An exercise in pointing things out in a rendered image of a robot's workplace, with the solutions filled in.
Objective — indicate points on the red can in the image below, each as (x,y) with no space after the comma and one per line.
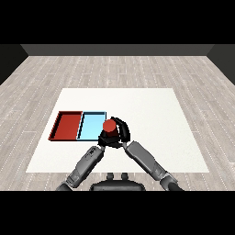
(110,128)

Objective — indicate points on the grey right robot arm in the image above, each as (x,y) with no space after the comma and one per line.
(148,161)

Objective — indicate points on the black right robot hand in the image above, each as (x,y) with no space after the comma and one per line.
(123,131)

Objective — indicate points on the light blue shallow open box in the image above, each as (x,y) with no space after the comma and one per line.
(91,126)

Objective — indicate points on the dark grey robot body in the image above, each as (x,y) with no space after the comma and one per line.
(117,184)

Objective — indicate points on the red shallow open box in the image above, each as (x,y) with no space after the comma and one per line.
(67,125)

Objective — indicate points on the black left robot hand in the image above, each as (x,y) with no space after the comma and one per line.
(109,142)

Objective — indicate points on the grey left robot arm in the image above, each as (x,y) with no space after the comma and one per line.
(83,165)

